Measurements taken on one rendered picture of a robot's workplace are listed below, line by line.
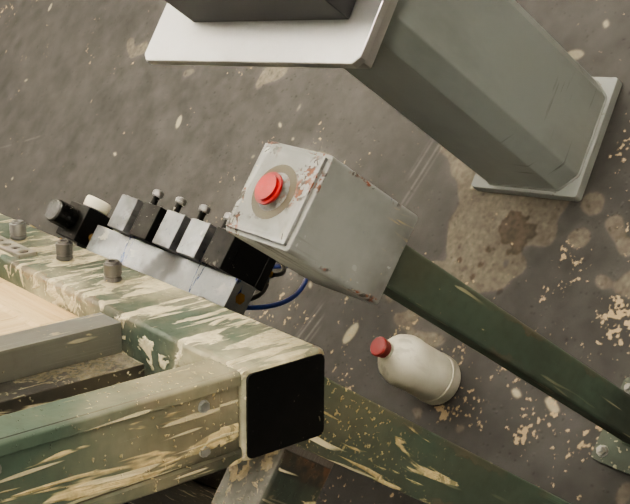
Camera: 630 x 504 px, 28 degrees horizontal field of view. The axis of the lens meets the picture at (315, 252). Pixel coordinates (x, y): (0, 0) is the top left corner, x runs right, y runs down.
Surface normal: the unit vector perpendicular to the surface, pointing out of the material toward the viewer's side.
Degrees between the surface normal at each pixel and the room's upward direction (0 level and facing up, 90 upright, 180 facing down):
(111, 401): 56
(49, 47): 0
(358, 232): 90
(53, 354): 90
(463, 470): 90
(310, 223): 90
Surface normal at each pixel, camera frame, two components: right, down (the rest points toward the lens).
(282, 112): -0.63, -0.39
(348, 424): 0.65, 0.22
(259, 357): 0.00, -0.96
